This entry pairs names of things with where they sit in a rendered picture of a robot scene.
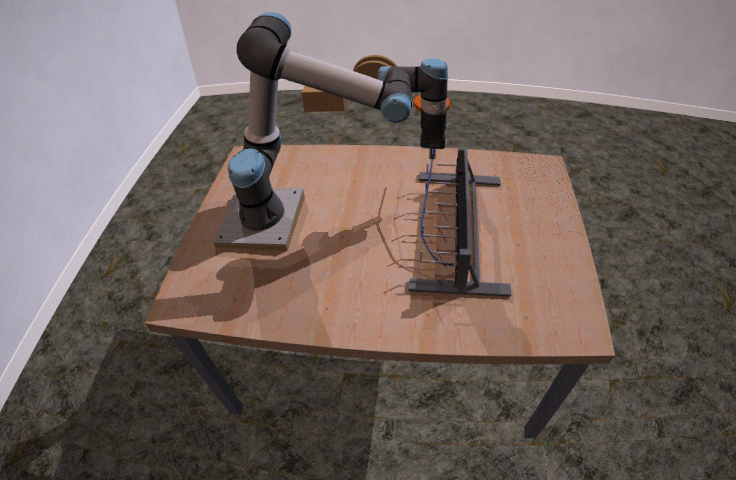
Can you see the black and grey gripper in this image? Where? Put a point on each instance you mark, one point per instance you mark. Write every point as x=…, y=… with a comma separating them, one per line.
x=433, y=124

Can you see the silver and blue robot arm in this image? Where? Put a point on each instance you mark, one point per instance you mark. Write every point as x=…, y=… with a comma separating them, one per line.
x=259, y=52

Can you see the grey rack with cable hooks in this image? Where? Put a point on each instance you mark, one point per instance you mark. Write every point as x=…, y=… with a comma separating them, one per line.
x=461, y=285

